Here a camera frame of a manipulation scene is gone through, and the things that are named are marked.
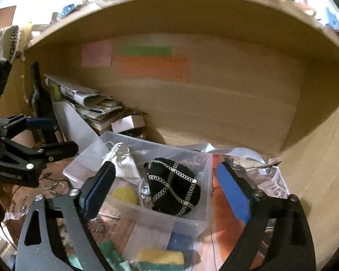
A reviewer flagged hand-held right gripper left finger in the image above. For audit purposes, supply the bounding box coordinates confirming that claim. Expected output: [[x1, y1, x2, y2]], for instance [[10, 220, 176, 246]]
[[13, 161, 116, 271]]

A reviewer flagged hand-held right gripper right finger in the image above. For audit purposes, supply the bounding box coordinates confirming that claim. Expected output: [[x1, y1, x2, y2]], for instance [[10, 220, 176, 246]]
[[216, 161, 317, 271]]

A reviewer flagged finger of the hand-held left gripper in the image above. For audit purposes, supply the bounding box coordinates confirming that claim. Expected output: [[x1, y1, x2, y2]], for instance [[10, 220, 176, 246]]
[[0, 114, 57, 139], [0, 138, 80, 166]]

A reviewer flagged black pouch with chains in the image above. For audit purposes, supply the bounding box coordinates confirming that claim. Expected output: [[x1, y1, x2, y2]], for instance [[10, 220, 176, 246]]
[[144, 157, 202, 217]]

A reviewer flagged clear plastic container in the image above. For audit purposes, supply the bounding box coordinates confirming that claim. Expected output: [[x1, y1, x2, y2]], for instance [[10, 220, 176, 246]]
[[63, 131, 214, 264]]

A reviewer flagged black upright tool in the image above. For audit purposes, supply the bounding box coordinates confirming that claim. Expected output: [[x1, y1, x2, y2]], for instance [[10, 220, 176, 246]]
[[30, 61, 60, 145]]

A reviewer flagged orange cloth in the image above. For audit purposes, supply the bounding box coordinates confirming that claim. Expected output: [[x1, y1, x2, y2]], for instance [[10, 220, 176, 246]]
[[211, 158, 250, 270]]

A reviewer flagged white plastic sheet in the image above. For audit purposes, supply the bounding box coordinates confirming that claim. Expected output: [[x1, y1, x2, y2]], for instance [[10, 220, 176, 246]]
[[52, 102, 101, 148]]

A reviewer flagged yellow round sponge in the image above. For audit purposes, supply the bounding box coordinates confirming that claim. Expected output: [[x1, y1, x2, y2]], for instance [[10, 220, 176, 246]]
[[112, 186, 139, 205]]

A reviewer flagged brown patterned cloth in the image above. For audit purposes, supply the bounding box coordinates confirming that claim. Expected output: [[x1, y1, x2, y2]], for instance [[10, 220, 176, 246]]
[[1, 157, 137, 249]]

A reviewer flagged crumpled printed plastic bag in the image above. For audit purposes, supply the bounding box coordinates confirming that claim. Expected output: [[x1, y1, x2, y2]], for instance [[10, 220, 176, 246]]
[[223, 147, 290, 200]]

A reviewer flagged small shiny silver object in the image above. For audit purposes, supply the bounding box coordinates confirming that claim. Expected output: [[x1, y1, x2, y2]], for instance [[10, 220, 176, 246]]
[[139, 180, 152, 201]]

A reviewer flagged woven patterned object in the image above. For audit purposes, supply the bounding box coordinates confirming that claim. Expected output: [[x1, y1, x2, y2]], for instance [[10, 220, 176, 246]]
[[3, 25, 21, 60]]

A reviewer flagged stack of papers and magazines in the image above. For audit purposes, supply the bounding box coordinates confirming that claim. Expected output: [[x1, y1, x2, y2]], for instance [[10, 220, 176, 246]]
[[44, 73, 125, 132]]

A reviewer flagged small cardboard box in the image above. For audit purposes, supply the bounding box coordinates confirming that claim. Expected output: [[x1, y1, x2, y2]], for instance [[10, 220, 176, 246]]
[[111, 115, 146, 134]]

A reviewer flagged pink paper note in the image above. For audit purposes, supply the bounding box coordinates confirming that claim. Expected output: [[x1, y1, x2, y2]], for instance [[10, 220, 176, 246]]
[[82, 40, 113, 67]]

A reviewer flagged yellow and green sponge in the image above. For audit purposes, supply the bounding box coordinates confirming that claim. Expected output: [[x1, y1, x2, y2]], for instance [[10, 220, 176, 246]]
[[137, 249, 185, 271]]

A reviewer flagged blue plastic item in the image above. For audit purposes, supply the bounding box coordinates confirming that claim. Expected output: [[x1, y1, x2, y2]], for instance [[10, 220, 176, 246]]
[[61, 4, 77, 16], [324, 7, 339, 30]]

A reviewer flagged orange paper note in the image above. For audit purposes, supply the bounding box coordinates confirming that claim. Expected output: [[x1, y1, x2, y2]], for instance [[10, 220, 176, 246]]
[[118, 56, 189, 84]]

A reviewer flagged green paper note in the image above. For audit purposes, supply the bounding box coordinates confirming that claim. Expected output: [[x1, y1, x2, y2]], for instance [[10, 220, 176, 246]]
[[120, 46, 172, 57]]

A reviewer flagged white drawstring pouch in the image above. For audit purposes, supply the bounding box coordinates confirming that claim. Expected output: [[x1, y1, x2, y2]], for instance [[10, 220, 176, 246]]
[[102, 143, 142, 180]]

